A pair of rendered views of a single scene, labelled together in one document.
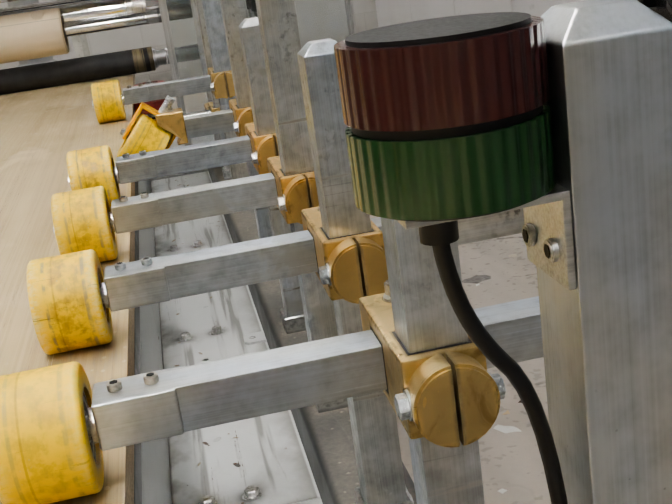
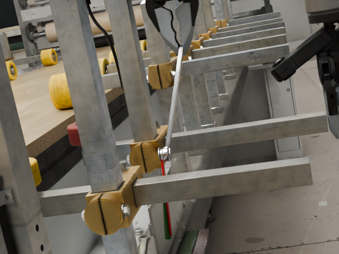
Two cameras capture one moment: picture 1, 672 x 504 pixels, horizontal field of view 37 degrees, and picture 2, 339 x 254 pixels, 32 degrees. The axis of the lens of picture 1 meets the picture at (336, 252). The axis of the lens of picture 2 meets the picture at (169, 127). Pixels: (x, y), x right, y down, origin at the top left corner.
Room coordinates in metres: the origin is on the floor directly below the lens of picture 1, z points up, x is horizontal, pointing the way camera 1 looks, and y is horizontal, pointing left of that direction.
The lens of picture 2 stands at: (-0.63, -0.47, 1.09)
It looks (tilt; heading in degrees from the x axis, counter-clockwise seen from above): 12 degrees down; 20
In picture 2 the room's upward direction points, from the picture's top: 11 degrees counter-clockwise
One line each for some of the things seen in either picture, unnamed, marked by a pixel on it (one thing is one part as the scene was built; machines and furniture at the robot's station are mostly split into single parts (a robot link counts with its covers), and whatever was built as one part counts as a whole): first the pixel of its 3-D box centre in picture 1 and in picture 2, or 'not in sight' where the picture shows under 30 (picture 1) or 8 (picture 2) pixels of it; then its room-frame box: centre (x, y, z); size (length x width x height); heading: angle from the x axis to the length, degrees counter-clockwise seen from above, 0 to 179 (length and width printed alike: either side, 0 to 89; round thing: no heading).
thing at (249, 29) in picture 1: (281, 203); (207, 62); (1.29, 0.06, 0.87); 0.03 x 0.03 x 0.48; 8
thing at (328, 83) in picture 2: not in sight; (329, 87); (0.37, -0.39, 0.91); 0.05 x 0.02 x 0.09; 8
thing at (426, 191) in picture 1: (450, 154); not in sight; (0.29, -0.04, 1.14); 0.06 x 0.06 x 0.02
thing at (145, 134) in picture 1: (144, 144); not in sight; (1.55, 0.27, 0.93); 0.09 x 0.08 x 0.09; 98
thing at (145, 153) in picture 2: not in sight; (150, 148); (0.32, -0.08, 0.85); 0.13 x 0.06 x 0.05; 8
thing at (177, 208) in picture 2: not in sight; (169, 207); (0.27, -0.11, 0.75); 0.26 x 0.01 x 0.10; 8
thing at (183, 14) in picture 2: not in sight; (187, 27); (0.39, -0.17, 1.04); 0.06 x 0.03 x 0.09; 8
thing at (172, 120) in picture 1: (152, 130); not in sight; (1.55, 0.25, 0.95); 0.10 x 0.04 x 0.10; 98
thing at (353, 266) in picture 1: (345, 250); (182, 58); (0.82, -0.01, 0.95); 0.13 x 0.06 x 0.05; 8
